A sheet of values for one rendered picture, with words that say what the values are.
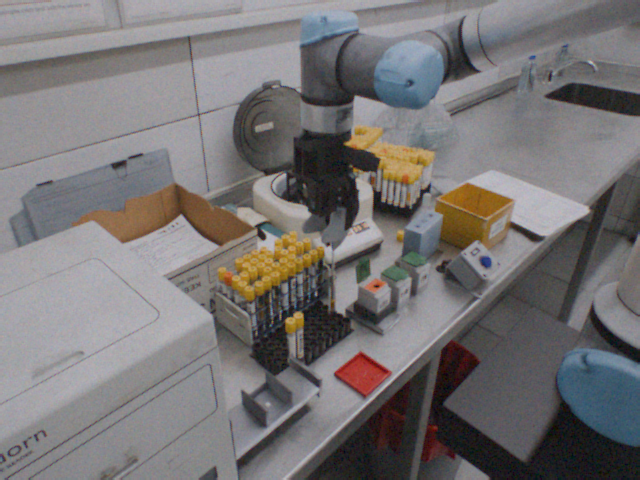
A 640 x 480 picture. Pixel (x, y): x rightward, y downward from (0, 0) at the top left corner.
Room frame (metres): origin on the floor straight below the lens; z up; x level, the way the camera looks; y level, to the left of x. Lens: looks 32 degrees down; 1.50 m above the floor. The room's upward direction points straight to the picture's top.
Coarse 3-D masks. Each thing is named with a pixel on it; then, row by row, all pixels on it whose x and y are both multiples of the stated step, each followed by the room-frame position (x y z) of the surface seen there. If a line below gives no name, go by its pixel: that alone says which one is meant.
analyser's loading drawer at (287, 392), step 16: (288, 368) 0.54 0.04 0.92; (304, 368) 0.52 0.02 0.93; (272, 384) 0.49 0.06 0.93; (288, 384) 0.51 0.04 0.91; (304, 384) 0.51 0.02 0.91; (320, 384) 0.50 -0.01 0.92; (256, 400) 0.48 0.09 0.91; (272, 400) 0.48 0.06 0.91; (288, 400) 0.47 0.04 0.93; (304, 400) 0.48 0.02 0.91; (240, 416) 0.45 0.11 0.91; (256, 416) 0.45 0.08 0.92; (272, 416) 0.44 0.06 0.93; (288, 416) 0.46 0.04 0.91; (240, 432) 0.43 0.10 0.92; (256, 432) 0.43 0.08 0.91; (240, 448) 0.40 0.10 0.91
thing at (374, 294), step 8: (368, 280) 0.72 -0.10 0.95; (376, 280) 0.72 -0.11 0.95; (360, 288) 0.70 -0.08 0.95; (368, 288) 0.70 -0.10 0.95; (376, 288) 0.70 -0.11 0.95; (384, 288) 0.70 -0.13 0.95; (360, 296) 0.70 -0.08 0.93; (368, 296) 0.69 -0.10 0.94; (376, 296) 0.68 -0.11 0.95; (384, 296) 0.69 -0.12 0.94; (360, 304) 0.70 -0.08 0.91; (368, 304) 0.69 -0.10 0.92; (376, 304) 0.68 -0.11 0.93; (384, 304) 0.69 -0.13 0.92; (376, 312) 0.68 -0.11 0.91
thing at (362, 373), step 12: (348, 360) 0.59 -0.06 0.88; (360, 360) 0.59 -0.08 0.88; (372, 360) 0.59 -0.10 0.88; (336, 372) 0.56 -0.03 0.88; (348, 372) 0.57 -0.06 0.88; (360, 372) 0.57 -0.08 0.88; (372, 372) 0.57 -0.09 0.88; (384, 372) 0.57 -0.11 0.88; (348, 384) 0.54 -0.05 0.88; (360, 384) 0.54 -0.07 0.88; (372, 384) 0.54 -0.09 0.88
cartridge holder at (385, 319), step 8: (352, 304) 0.73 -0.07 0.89; (392, 304) 0.70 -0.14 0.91; (352, 312) 0.71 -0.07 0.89; (360, 312) 0.70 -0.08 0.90; (368, 312) 0.68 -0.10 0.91; (384, 312) 0.69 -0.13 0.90; (392, 312) 0.70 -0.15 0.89; (360, 320) 0.69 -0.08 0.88; (368, 320) 0.68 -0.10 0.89; (376, 320) 0.67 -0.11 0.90; (384, 320) 0.68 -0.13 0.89; (392, 320) 0.68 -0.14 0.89; (376, 328) 0.67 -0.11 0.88; (384, 328) 0.66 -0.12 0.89
